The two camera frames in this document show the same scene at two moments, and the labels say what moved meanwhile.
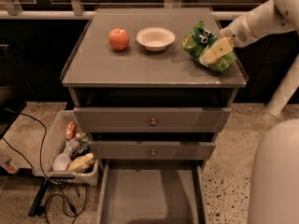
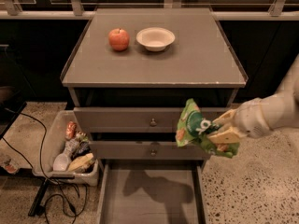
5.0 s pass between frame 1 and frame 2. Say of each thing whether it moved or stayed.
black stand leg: stayed
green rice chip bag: moved
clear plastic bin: stayed
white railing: stayed
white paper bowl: stayed
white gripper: moved
